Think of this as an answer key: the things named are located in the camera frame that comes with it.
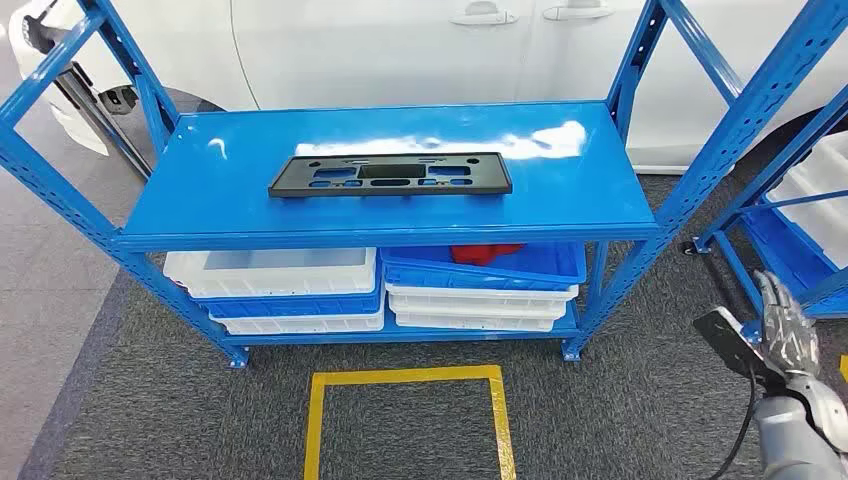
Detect white plastic bin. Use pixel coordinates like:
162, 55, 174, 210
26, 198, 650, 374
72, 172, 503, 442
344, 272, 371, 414
765, 130, 848, 270

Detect white car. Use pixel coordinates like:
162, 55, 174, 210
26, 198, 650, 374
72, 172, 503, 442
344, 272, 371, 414
7, 0, 848, 175

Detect white plastic tray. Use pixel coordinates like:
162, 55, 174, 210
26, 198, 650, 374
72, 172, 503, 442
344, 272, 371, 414
384, 282, 580, 303
162, 247, 378, 299
210, 301, 386, 336
388, 294, 568, 320
394, 311, 556, 333

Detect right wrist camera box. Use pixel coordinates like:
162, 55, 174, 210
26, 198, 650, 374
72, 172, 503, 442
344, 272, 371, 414
692, 306, 786, 393

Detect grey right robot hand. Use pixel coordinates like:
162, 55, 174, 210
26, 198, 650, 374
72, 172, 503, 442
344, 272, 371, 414
753, 269, 823, 380

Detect blue plastic tray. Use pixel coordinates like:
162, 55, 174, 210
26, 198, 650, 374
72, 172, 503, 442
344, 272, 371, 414
380, 241, 588, 293
195, 264, 385, 320

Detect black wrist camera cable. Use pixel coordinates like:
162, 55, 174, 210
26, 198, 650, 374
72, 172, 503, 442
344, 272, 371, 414
708, 367, 760, 480

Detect blue metal shelf rack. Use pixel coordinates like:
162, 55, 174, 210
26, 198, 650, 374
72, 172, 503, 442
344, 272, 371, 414
0, 0, 848, 370
682, 86, 848, 346

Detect white car door handle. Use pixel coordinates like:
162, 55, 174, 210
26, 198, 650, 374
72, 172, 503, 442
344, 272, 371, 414
449, 1, 520, 28
542, 0, 615, 22

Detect black plastic frame part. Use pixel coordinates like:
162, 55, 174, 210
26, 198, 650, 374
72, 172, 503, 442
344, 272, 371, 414
268, 152, 514, 199

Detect red plastic part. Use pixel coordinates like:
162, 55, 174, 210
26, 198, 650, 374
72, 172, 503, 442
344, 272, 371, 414
450, 243, 528, 268

